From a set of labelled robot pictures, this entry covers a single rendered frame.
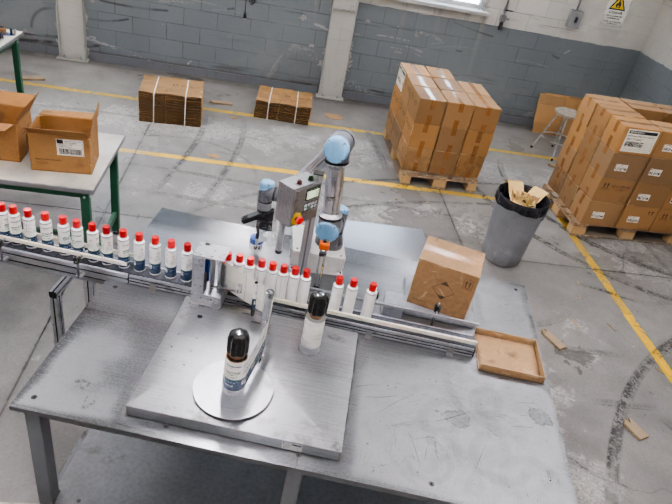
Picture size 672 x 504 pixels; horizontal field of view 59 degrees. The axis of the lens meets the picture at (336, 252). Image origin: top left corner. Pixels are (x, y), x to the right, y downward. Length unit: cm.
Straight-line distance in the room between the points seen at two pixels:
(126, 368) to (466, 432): 138
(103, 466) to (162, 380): 71
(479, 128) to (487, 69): 235
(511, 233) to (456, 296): 218
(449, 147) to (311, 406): 414
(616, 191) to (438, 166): 166
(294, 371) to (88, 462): 107
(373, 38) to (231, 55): 179
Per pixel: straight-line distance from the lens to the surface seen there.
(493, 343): 303
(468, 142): 614
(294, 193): 251
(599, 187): 603
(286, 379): 247
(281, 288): 276
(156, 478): 297
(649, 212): 646
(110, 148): 430
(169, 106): 661
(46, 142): 394
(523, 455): 260
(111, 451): 307
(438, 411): 260
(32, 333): 401
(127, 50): 823
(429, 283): 297
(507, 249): 518
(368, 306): 276
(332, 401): 243
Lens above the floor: 266
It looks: 33 degrees down
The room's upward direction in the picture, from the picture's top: 12 degrees clockwise
